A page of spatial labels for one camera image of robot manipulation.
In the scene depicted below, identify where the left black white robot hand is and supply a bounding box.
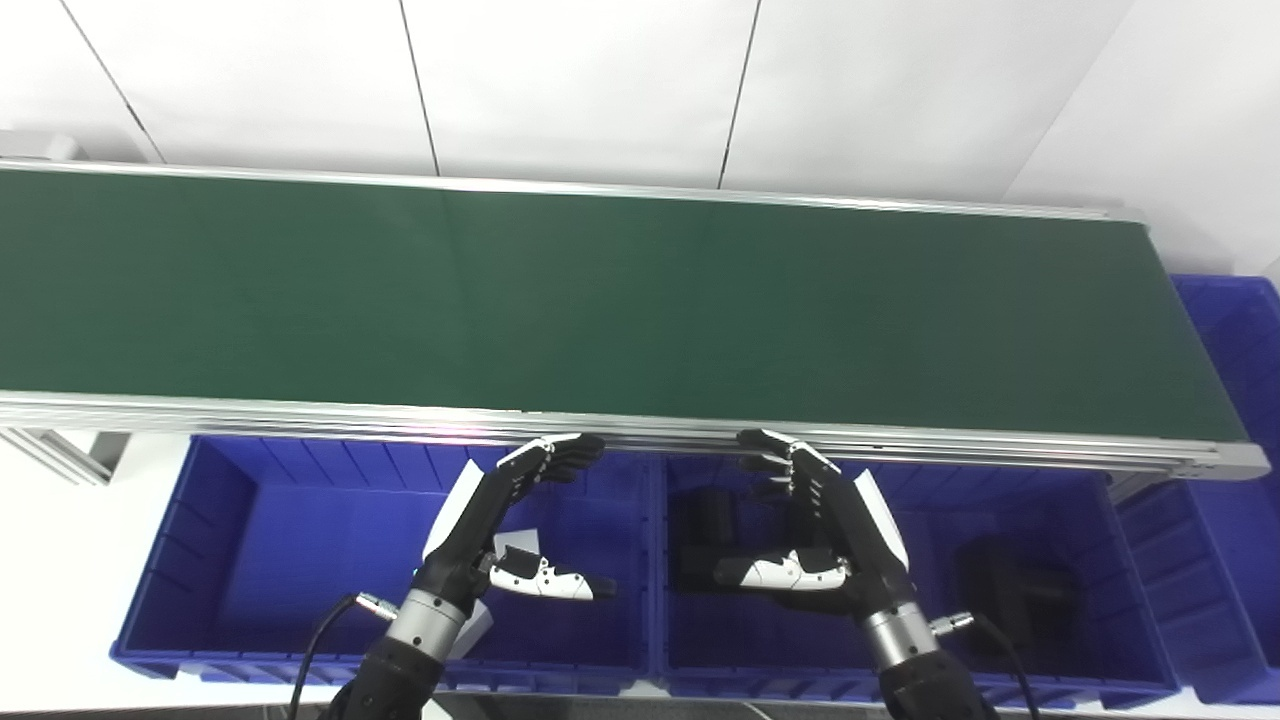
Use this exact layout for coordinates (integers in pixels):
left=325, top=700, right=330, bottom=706
left=415, top=433, right=618, bottom=606

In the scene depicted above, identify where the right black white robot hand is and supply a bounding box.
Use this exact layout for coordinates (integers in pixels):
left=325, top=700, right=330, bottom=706
left=712, top=428, right=913, bottom=616

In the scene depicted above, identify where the blue bin with black parts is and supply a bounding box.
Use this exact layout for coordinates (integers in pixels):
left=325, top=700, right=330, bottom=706
left=650, top=455, right=1181, bottom=711

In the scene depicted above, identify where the blue bin with white parts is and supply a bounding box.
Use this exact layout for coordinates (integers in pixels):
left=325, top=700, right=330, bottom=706
left=108, top=435, right=659, bottom=691

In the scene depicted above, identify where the green conveyor belt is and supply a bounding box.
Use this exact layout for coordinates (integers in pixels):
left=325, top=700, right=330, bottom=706
left=0, top=168, right=1251, bottom=443
left=0, top=155, right=1271, bottom=481

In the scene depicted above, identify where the long blue plastic bin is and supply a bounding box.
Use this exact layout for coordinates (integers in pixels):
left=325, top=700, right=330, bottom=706
left=1115, top=272, right=1280, bottom=706

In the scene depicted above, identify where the grey conveyor end box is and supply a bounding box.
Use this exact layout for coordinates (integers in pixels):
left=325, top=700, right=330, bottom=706
left=0, top=130, right=79, bottom=163

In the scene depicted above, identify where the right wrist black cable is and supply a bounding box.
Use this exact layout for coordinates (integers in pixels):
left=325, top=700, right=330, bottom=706
left=930, top=612, right=1046, bottom=720

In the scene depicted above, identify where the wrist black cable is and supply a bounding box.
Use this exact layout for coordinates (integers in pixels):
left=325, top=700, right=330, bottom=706
left=285, top=592, right=401, bottom=720
left=930, top=612, right=1046, bottom=720

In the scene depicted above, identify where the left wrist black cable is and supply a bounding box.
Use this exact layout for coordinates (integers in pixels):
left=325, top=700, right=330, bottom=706
left=285, top=592, right=401, bottom=720

